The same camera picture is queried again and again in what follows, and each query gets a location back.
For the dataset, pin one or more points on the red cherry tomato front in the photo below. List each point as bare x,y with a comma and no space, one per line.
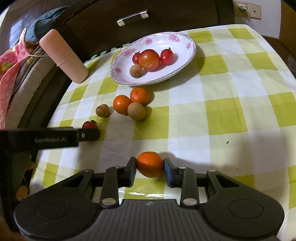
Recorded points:
167,56

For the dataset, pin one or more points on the large round red tomato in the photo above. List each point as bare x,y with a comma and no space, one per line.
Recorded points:
149,60

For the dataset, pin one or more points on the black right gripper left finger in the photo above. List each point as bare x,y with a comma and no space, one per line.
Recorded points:
115,178

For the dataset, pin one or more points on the dark wooden drawer cabinet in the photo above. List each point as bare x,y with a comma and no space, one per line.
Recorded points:
90,27

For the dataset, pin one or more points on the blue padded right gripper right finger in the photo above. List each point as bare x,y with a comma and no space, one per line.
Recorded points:
185,179

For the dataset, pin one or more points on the oval red cherry tomato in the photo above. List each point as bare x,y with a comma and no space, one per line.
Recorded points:
90,124

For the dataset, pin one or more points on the orange tangerine front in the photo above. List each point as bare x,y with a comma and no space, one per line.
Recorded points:
150,164

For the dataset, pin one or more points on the white floral ceramic plate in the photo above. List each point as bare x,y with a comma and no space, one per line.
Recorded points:
183,47

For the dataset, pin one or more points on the pink ribbed cylindrical container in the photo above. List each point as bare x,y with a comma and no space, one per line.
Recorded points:
64,57

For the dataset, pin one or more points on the silver drawer handle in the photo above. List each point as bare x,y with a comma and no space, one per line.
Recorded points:
133,18

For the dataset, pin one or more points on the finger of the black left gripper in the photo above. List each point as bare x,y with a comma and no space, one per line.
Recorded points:
88,134

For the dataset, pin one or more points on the orange tangerine rear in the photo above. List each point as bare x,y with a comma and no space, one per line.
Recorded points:
139,95

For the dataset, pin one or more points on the wall power outlet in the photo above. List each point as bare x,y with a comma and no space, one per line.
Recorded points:
247,10

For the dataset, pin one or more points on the brown longan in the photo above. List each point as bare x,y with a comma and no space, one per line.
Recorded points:
136,111
136,71
102,110

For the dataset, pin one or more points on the red cherry tomato with stem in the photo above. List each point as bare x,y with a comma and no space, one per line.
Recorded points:
135,58

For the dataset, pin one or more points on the green white checkered tablecloth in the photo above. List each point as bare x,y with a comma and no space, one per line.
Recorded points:
231,109

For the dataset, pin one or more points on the orange tangerine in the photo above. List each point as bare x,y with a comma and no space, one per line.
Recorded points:
139,95
121,103
150,164

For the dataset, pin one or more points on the brown cardboard box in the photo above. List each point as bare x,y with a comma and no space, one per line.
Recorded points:
287,35

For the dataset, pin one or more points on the orange tangerine middle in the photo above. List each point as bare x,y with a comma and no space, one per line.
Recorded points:
121,103

